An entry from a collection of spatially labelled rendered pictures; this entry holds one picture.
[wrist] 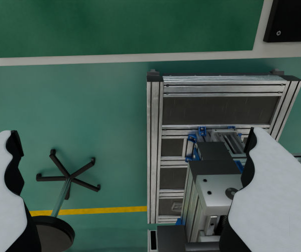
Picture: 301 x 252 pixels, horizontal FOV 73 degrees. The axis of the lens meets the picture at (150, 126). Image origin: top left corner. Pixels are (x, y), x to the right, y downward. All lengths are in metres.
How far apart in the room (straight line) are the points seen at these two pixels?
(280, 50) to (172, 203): 1.40
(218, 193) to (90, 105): 1.12
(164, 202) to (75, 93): 1.07
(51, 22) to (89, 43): 0.09
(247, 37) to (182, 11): 0.17
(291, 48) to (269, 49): 0.05
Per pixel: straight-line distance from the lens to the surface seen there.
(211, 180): 0.52
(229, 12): 0.54
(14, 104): 1.64
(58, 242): 1.54
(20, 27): 0.58
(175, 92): 1.14
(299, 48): 0.64
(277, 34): 0.58
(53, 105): 1.52
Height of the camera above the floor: 1.26
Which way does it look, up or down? 58 degrees down
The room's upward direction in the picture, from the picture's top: 176 degrees clockwise
